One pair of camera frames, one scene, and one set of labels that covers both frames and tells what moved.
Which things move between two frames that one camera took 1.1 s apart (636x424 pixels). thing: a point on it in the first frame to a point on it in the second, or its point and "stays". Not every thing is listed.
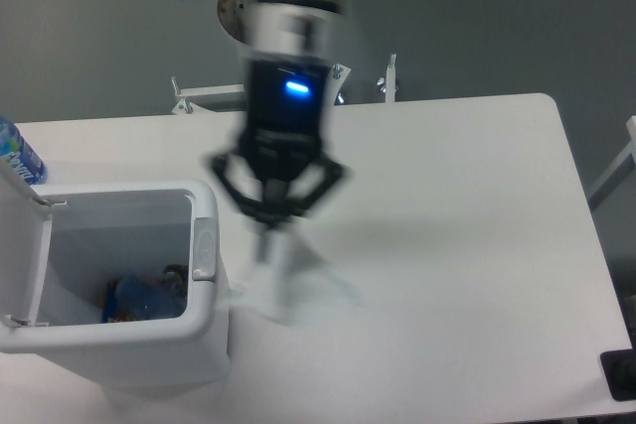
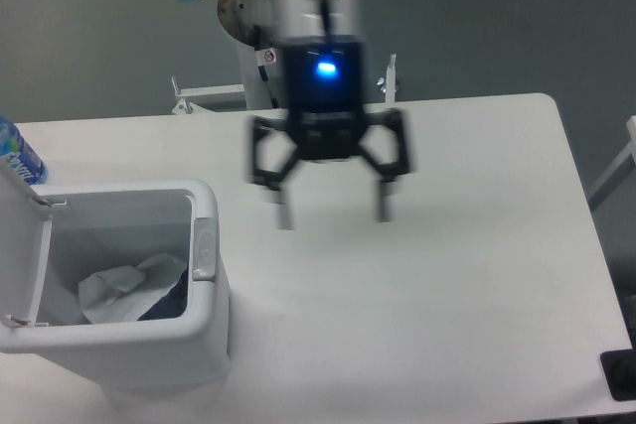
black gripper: (282, 133) to (326, 118)
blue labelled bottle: (17, 153) stays
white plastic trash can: (60, 242) stays
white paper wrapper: (291, 281) to (123, 294)
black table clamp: (619, 368) stays
